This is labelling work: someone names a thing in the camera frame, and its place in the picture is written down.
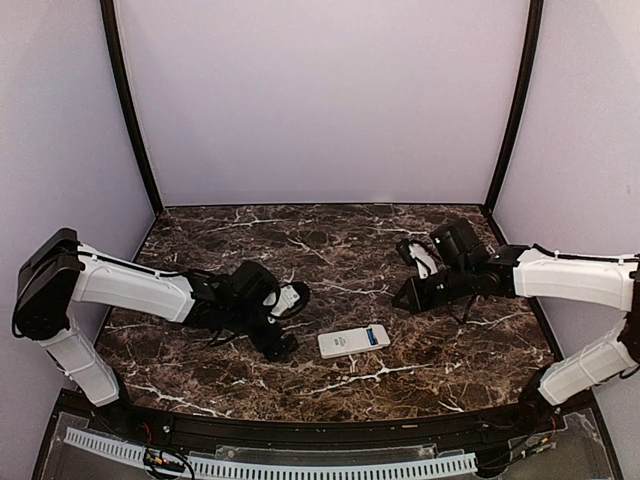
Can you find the left black frame post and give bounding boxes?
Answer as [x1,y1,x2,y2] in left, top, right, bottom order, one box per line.
[99,0,164,216]

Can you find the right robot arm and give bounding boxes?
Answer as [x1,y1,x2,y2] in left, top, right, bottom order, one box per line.
[392,219,639,434]

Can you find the white cable duct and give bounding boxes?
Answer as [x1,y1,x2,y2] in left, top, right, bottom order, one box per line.
[64,427,477,479]

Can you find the black frame post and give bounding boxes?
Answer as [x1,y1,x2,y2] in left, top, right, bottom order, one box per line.
[484,0,544,215]
[99,0,164,216]

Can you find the white remote control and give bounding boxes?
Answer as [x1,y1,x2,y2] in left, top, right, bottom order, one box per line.
[317,324,391,359]

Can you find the black front rail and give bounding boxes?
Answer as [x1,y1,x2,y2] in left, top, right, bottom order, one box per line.
[128,404,529,452]

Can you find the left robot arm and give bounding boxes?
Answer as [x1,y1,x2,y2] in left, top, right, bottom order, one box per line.
[11,228,310,436]

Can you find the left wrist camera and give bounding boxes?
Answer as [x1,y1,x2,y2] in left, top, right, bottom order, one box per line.
[263,282,311,322]

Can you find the right black frame post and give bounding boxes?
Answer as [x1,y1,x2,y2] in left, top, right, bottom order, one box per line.
[484,0,544,215]

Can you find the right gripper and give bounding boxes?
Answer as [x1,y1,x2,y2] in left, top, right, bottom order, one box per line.
[392,260,474,313]

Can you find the blue battery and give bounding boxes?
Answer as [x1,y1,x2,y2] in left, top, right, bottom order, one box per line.
[366,326,381,347]

